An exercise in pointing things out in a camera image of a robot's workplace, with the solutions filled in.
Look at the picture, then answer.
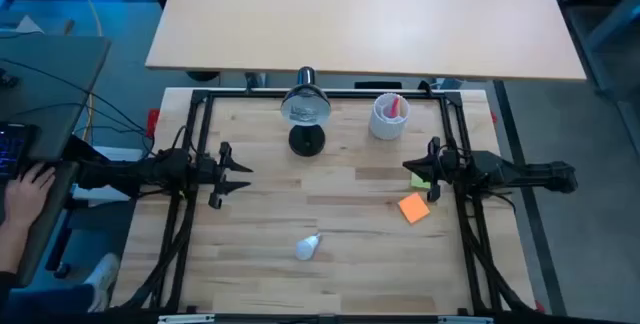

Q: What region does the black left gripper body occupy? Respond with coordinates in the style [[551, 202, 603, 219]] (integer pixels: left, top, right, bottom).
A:
[[197, 141, 234, 211]]

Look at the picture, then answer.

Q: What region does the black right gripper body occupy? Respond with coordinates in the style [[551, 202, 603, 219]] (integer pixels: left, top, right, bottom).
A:
[[426, 136, 461, 203]]

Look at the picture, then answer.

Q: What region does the black desk lamp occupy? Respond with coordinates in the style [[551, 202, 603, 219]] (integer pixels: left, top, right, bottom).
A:
[[279, 66, 332, 158]]

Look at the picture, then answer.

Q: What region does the white lightbulb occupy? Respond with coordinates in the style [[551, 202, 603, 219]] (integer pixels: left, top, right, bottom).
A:
[[294, 232, 322, 262]]

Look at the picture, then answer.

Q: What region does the person's forearm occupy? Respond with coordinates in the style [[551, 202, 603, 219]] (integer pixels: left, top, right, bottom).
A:
[[0, 219, 27, 276]]

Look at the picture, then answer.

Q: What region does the green sticky note pad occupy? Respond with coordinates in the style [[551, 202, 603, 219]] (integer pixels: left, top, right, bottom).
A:
[[409, 171, 432, 191]]

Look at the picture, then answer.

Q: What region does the orange sticky note pad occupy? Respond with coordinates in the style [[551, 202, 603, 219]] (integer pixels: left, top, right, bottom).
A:
[[397, 192, 432, 225]]

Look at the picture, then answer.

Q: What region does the white ribbed cup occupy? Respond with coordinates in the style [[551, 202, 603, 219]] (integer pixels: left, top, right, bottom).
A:
[[368, 92, 411, 141]]

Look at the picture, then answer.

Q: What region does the red clamp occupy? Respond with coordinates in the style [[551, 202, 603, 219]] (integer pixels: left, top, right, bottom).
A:
[[146, 108, 161, 139]]

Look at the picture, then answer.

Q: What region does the person's shoe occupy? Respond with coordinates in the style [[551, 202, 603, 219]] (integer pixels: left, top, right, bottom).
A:
[[84, 252, 121, 313]]

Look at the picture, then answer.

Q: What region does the light wooden desk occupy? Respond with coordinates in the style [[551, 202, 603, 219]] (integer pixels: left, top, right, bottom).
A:
[[144, 0, 587, 83]]

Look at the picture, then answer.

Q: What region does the black desk leg with caster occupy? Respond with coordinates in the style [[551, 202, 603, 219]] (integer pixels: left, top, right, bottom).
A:
[[44, 206, 76, 280]]

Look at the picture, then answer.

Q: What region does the grey desk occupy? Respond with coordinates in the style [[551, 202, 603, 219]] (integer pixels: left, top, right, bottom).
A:
[[0, 33, 112, 288]]

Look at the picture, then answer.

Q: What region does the person's hand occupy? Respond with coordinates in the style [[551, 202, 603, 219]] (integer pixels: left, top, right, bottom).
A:
[[3, 162, 57, 228]]

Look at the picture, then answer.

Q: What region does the black keyboard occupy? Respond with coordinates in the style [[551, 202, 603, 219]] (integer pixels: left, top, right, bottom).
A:
[[0, 122, 39, 181]]

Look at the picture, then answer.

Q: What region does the person's leg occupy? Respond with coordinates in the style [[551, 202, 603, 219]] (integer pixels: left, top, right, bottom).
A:
[[0, 271, 99, 324]]

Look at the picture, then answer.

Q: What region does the grey metal shelf rack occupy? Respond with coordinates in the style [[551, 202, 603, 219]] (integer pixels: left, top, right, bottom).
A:
[[544, 0, 640, 158]]

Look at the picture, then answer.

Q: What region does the small black device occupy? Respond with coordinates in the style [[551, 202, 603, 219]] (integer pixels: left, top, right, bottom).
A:
[[0, 68, 20, 90]]

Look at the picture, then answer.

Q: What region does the white paper sheet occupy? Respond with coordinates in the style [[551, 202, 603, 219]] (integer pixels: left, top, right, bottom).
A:
[[14, 15, 45, 35]]

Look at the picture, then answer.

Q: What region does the black metal table frame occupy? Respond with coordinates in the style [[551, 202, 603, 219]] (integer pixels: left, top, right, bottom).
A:
[[112, 87, 540, 316]]

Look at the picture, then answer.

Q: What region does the yellow cable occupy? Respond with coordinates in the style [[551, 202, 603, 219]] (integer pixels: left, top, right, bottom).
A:
[[74, 0, 104, 141]]

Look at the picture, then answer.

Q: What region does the silver metal bracket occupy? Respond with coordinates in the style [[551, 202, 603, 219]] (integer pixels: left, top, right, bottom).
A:
[[158, 313, 216, 324], [437, 315, 494, 324]]

